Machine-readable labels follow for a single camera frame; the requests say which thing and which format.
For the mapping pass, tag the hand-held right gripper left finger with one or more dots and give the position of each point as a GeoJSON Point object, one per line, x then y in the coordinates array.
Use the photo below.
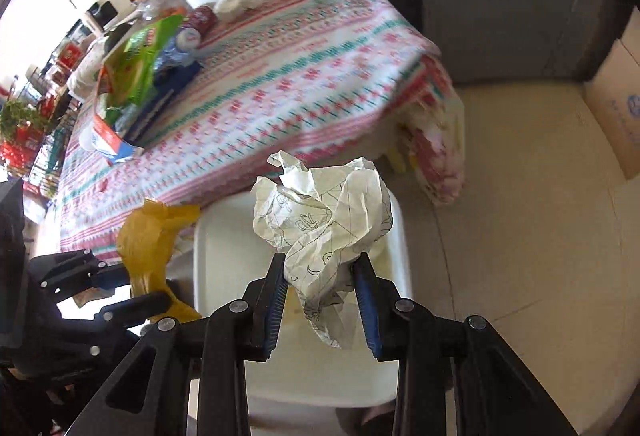
{"type": "Point", "coordinates": [275, 311]}

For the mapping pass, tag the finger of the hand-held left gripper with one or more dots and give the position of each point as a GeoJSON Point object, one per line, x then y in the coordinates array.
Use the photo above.
{"type": "Point", "coordinates": [70, 271]}
{"type": "Point", "coordinates": [135, 308]}

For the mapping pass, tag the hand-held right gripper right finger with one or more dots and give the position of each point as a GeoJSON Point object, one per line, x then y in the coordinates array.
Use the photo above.
{"type": "Point", "coordinates": [367, 311]}

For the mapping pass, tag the yellow plastic bag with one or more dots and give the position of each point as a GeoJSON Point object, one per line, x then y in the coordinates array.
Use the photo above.
{"type": "Point", "coordinates": [145, 236]}

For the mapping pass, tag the white plastic bin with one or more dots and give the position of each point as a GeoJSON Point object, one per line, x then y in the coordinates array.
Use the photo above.
{"type": "Point", "coordinates": [225, 241]}

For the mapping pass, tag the printed paper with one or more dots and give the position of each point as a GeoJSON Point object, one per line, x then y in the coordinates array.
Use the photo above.
{"type": "Point", "coordinates": [320, 216]}

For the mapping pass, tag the paper drink carton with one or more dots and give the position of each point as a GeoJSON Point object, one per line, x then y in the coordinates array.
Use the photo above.
{"type": "Point", "coordinates": [112, 140]}

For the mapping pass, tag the blue snack packet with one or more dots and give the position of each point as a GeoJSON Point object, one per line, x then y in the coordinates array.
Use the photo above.
{"type": "Point", "coordinates": [165, 95]}

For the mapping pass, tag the green snack bag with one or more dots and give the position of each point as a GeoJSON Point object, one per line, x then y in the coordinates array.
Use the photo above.
{"type": "Point", "coordinates": [142, 55]}

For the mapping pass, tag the clear bottle with white cap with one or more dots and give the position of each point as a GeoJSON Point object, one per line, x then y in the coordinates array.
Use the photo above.
{"type": "Point", "coordinates": [182, 43]}

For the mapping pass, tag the red drink can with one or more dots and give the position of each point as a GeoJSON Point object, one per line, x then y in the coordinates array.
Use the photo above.
{"type": "Point", "coordinates": [200, 19]}

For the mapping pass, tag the green leafy plant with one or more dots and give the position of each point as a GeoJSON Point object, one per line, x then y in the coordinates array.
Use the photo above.
{"type": "Point", "coordinates": [20, 115]}

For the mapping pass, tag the floral table skirt cloth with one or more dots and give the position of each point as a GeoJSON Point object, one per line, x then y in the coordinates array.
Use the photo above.
{"type": "Point", "coordinates": [440, 150]}

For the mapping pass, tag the patterned striped tablecloth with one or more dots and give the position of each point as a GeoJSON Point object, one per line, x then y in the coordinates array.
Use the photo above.
{"type": "Point", "coordinates": [300, 90]}

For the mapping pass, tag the cardboard box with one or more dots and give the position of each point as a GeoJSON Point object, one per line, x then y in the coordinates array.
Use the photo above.
{"type": "Point", "coordinates": [615, 105]}

